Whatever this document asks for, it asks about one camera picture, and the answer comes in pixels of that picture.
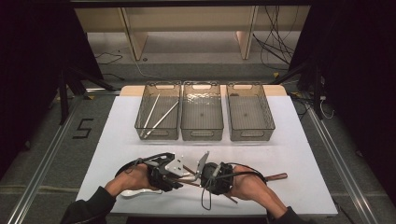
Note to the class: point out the aluminium floor rail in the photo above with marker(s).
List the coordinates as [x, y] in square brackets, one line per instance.
[34, 186]
[342, 165]
[102, 91]

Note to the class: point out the white ceramic spoon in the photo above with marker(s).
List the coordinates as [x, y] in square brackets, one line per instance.
[130, 193]

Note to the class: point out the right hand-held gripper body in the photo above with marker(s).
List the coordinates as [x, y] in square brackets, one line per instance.
[218, 179]

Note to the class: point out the yellow tape piece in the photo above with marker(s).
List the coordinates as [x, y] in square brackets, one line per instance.
[89, 97]
[276, 75]

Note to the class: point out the black curtain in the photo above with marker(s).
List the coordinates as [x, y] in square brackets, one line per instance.
[31, 62]
[358, 62]

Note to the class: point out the brown wooden spoon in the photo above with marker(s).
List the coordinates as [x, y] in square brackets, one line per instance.
[277, 177]

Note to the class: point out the person's left hand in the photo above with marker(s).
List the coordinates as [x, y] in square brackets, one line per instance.
[134, 180]

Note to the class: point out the clear grey plastic basket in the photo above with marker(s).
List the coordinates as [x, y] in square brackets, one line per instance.
[169, 127]
[202, 118]
[249, 115]

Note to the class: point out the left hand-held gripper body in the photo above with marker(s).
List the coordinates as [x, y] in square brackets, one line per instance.
[179, 165]

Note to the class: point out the person's right hand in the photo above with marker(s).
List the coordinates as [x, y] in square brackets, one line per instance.
[249, 186]

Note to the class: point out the beige wooden desk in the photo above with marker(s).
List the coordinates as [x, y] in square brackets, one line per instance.
[186, 18]

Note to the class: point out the brown chopstick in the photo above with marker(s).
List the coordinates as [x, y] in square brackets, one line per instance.
[188, 169]
[186, 183]

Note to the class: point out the wooden table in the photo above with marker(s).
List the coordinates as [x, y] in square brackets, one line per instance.
[130, 90]

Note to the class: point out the black tripod stand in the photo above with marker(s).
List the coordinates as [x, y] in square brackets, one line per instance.
[63, 99]
[317, 93]

